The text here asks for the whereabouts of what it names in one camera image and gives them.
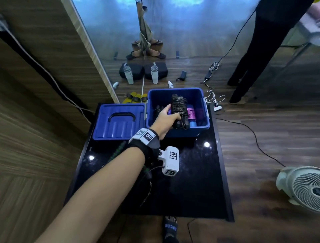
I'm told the black floor cable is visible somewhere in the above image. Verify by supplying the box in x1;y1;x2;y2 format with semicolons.
216;118;286;168

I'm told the person's left forearm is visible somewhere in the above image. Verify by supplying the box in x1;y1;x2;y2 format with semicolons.
35;147;146;243

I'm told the blue plastic bin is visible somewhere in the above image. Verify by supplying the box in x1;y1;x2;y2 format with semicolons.
145;87;210;138

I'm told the thin white hanging cable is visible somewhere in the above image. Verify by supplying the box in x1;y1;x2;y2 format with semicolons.
200;60;226;105

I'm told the person's left hand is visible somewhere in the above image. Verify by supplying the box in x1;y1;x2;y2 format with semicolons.
150;104;182;141

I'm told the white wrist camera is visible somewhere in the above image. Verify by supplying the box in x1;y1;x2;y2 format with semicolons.
157;146;180;177

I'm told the person's right foot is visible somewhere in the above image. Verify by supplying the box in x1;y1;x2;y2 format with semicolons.
162;216;179;243

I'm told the blue bin lid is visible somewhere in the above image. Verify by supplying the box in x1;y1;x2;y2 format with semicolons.
92;103;146;141

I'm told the black wristband with marker tags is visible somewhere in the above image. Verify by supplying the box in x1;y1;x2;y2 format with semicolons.
128;128;161;166

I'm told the white wall cable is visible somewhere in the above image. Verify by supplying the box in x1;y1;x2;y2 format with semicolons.
0;19;95;125

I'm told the white water bottle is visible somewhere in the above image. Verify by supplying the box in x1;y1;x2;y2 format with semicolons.
150;62;159;85

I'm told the black camera cable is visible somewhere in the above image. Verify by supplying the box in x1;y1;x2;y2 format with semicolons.
116;166;164;243
187;219;197;243

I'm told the black pouch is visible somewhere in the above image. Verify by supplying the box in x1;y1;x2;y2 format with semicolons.
144;62;168;80

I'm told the white floor fan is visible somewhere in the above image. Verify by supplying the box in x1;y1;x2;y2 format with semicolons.
276;166;320;213

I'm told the black glossy low table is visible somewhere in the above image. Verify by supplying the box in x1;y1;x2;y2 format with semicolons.
64;104;235;223

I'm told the black green-striped jump rope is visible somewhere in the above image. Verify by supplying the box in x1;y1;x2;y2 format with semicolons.
107;141;153;208

